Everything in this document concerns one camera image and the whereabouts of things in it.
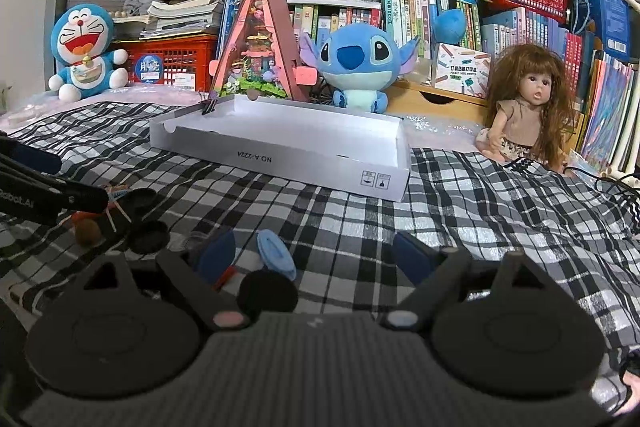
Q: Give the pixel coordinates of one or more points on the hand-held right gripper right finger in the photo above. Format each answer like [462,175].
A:
[412,257]

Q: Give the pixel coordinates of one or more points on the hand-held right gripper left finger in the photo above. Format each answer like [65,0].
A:
[217,254]

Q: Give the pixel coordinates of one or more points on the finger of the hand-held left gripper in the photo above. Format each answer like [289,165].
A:
[82,197]
[35,159]

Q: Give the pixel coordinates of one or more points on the red plastic pen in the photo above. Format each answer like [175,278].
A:
[225,279]

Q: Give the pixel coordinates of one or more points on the light blue plastic lid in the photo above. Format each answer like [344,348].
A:
[275,252]

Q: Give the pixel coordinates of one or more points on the white cardboard box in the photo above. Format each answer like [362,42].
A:
[280,132]

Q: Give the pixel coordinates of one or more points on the small brown orange toy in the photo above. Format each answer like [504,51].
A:
[88,231]

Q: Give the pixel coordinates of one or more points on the small colourful stick toy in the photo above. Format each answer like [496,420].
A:
[117,207]

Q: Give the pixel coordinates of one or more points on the black white plaid blanket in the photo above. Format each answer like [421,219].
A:
[350,227]

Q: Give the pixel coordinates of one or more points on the blue cat robot plush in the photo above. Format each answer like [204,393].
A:
[82,42]

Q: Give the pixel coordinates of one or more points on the wooden drawer organizer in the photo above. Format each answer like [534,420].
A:
[430,99]

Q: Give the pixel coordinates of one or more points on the red plastic crate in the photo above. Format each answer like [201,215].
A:
[170,57]

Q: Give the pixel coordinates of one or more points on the grey cloth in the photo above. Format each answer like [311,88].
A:
[140,1]

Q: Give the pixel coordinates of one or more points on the label printer box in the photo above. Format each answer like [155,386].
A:
[462,67]

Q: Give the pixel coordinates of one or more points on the brown-haired baby doll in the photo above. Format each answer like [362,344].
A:
[535,92]

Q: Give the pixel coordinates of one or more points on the blue alien plush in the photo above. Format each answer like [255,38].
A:
[355,57]

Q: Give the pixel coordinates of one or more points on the pink triangular toy house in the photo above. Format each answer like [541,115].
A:
[282,34]

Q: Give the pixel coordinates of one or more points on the row of tall children's books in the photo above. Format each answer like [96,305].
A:
[410,12]

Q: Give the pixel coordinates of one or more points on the row of thin colourful booklets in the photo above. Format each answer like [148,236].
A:
[612,107]

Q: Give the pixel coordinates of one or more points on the row of small shelf books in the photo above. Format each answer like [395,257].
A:
[325,19]

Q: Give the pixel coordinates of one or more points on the set of pastel books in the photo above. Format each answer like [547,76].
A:
[530,32]

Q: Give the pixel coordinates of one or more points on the blue gift bag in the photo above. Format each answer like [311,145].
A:
[610,17]

